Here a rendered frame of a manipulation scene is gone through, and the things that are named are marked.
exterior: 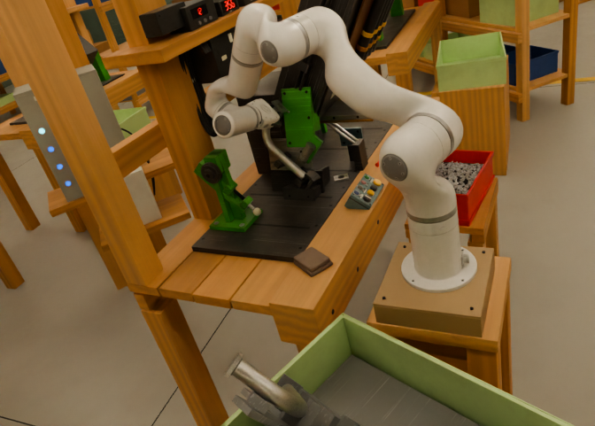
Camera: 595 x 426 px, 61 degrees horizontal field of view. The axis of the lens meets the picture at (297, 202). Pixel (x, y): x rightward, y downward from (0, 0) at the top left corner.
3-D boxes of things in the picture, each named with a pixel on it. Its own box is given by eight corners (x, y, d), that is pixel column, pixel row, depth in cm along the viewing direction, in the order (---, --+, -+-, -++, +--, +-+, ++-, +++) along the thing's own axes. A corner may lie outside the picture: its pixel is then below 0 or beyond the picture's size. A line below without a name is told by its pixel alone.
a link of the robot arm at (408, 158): (466, 201, 122) (459, 109, 110) (427, 243, 112) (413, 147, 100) (421, 191, 130) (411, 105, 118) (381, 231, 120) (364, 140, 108)
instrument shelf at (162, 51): (296, -5, 214) (294, -16, 212) (165, 63, 148) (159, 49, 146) (247, 3, 226) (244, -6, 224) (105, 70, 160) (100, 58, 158)
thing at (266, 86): (325, 142, 225) (309, 67, 209) (296, 175, 202) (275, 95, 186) (289, 143, 234) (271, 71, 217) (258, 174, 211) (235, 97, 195)
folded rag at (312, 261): (293, 264, 151) (290, 256, 150) (314, 251, 154) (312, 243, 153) (311, 278, 143) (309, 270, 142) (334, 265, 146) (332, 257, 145)
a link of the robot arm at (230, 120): (229, 120, 167) (251, 136, 165) (204, 127, 156) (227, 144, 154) (239, 98, 163) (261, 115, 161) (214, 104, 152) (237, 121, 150)
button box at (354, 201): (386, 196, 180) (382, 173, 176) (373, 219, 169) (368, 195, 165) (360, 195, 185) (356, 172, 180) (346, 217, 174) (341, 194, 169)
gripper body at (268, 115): (266, 120, 163) (283, 115, 173) (245, 98, 165) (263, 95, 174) (254, 136, 167) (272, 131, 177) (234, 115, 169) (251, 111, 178)
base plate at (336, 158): (400, 118, 235) (399, 113, 234) (300, 263, 154) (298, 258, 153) (319, 121, 255) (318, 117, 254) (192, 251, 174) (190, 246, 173)
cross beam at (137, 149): (290, 58, 254) (286, 40, 250) (110, 188, 158) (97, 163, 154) (282, 58, 257) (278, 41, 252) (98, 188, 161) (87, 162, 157)
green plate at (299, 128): (324, 142, 186) (319, 84, 181) (315, 147, 180) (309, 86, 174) (297, 143, 192) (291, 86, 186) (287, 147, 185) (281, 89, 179)
